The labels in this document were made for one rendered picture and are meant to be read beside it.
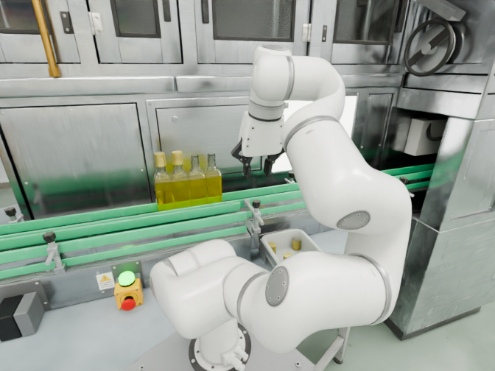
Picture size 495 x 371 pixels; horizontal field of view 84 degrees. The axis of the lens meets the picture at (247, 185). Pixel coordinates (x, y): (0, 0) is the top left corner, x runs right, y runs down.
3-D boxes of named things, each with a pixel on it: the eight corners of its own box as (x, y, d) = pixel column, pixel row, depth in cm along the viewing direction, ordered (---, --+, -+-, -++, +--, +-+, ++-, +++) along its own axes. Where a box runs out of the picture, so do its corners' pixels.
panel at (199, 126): (345, 163, 137) (356, 91, 123) (349, 165, 134) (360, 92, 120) (157, 187, 110) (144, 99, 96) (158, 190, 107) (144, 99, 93)
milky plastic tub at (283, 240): (298, 245, 111) (300, 227, 108) (331, 283, 92) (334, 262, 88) (258, 254, 106) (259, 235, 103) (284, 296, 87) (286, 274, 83)
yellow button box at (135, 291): (143, 289, 90) (139, 271, 87) (143, 307, 83) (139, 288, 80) (120, 294, 88) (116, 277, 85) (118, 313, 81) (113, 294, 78)
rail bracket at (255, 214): (250, 217, 107) (250, 188, 102) (266, 241, 92) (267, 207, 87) (242, 218, 106) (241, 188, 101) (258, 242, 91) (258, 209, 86)
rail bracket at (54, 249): (71, 268, 81) (58, 230, 76) (64, 285, 74) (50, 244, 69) (54, 271, 80) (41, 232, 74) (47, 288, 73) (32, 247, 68)
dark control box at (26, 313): (46, 312, 82) (37, 291, 78) (36, 335, 75) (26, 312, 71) (12, 319, 79) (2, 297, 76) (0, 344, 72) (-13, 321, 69)
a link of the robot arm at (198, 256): (247, 305, 61) (244, 248, 54) (192, 338, 54) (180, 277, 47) (225, 279, 68) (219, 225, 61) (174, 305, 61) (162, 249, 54)
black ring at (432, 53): (406, 76, 126) (418, 22, 117) (451, 77, 107) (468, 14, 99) (398, 76, 125) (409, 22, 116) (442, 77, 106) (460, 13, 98)
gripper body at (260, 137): (280, 101, 64) (273, 143, 71) (238, 102, 61) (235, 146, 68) (294, 114, 58) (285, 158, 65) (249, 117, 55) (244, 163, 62)
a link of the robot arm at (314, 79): (279, 167, 40) (252, 88, 53) (357, 163, 43) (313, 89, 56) (295, 119, 34) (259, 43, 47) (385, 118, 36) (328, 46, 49)
